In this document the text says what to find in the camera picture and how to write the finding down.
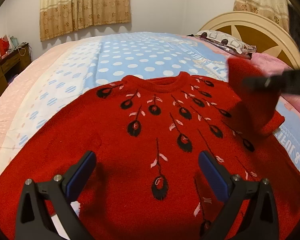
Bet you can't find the red knitted embroidered sweater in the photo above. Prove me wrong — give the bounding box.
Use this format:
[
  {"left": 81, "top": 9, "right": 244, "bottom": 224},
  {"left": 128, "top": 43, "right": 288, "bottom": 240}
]
[{"left": 0, "top": 57, "right": 300, "bottom": 239}]

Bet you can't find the pink pillow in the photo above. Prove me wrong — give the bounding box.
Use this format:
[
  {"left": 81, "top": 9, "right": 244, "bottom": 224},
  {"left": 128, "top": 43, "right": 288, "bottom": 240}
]
[{"left": 251, "top": 53, "right": 300, "bottom": 113}]

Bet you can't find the cream and brown headboard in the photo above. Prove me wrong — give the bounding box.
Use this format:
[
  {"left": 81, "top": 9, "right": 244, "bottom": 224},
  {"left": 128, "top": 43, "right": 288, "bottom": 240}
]
[{"left": 201, "top": 11, "right": 300, "bottom": 69}]

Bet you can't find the white patterned pillow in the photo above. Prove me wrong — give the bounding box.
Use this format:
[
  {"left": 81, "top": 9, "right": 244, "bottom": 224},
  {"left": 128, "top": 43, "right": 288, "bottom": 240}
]
[{"left": 195, "top": 30, "right": 257, "bottom": 55}]

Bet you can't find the beige patterned right curtain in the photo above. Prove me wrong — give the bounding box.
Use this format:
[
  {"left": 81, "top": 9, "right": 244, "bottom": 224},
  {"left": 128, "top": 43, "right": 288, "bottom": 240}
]
[{"left": 234, "top": 0, "right": 289, "bottom": 32}]

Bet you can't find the beige patterned curtain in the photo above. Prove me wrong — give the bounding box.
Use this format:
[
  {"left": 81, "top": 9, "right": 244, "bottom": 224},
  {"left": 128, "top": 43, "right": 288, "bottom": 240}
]
[
  {"left": 234, "top": 0, "right": 289, "bottom": 32},
  {"left": 39, "top": 0, "right": 131, "bottom": 41}
]

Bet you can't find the blue polka dot bedsheet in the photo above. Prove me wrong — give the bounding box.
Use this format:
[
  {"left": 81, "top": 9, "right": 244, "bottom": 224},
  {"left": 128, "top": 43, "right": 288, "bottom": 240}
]
[{"left": 0, "top": 31, "right": 300, "bottom": 190}]

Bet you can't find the dark wooden desk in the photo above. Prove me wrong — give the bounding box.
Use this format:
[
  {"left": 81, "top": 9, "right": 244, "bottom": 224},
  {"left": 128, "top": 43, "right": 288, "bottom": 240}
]
[{"left": 0, "top": 43, "right": 32, "bottom": 97}]

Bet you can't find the beige patterned left curtain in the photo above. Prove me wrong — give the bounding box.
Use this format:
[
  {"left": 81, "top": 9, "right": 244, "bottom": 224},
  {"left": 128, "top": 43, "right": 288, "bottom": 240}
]
[{"left": 39, "top": 0, "right": 131, "bottom": 41}]

